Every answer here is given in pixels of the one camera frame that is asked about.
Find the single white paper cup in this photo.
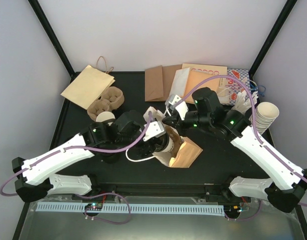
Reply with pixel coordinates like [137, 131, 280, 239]
[153, 136, 182, 158]

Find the orange paper bag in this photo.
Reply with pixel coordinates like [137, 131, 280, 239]
[184, 70, 220, 96]
[124, 105, 204, 169]

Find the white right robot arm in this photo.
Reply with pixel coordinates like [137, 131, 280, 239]
[163, 87, 307, 213]

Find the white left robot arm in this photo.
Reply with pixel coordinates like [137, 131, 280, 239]
[12, 110, 169, 203]

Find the blue checkered paper bag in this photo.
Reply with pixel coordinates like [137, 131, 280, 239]
[225, 68, 266, 106]

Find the stack of white paper cups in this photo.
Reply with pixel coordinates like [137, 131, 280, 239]
[95, 111, 116, 126]

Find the white paper bag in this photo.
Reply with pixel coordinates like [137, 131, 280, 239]
[169, 67, 190, 97]

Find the beige bag with red circles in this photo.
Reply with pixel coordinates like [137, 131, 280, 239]
[182, 63, 228, 76]

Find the stack of pulp cup carriers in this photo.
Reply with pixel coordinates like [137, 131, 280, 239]
[87, 86, 125, 121]

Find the brown kraft paper bag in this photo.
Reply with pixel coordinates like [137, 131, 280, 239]
[144, 64, 182, 102]

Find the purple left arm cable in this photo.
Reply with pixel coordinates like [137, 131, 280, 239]
[0, 111, 154, 196]

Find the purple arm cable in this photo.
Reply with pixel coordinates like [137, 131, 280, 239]
[0, 111, 154, 196]
[175, 74, 307, 208]

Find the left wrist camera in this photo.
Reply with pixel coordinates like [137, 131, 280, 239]
[143, 121, 166, 142]

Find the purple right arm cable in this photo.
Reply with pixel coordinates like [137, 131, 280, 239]
[175, 74, 307, 208]

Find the tan paper bag with handles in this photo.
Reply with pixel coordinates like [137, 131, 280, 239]
[60, 56, 115, 110]

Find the light blue cable duct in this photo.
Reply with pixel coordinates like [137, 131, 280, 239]
[35, 202, 225, 217]

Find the black frame post right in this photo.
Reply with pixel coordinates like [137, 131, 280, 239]
[248, 0, 297, 79]

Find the black frame post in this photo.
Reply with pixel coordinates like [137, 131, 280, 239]
[28, 0, 76, 78]
[248, 0, 297, 79]

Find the black frame post left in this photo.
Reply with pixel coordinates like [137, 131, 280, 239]
[28, 0, 76, 78]

